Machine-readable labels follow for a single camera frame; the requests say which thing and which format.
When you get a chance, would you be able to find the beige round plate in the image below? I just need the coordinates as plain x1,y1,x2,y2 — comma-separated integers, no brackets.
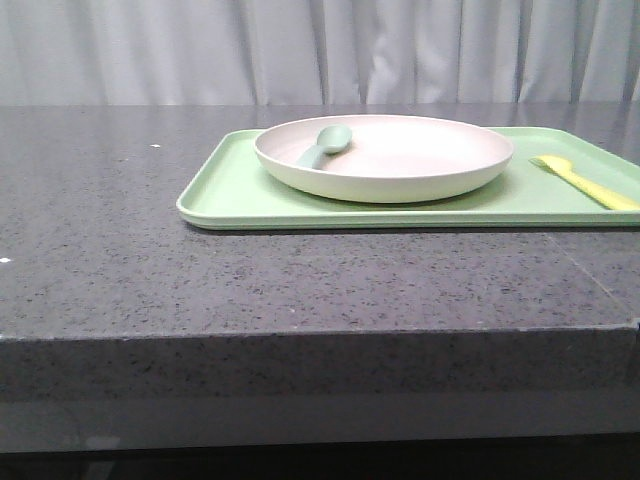
254,114,514,203

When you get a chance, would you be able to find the yellow plastic fork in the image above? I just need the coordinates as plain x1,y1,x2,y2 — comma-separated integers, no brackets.
530,155,639,211

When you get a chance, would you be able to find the light green tray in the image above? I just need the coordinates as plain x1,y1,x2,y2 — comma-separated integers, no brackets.
176,127,639,230

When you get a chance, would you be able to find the mint green plastic spoon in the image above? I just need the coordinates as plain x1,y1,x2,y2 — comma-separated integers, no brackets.
296,124,353,169

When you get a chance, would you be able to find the white pleated curtain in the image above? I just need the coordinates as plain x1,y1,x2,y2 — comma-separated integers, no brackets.
1,1,639,106

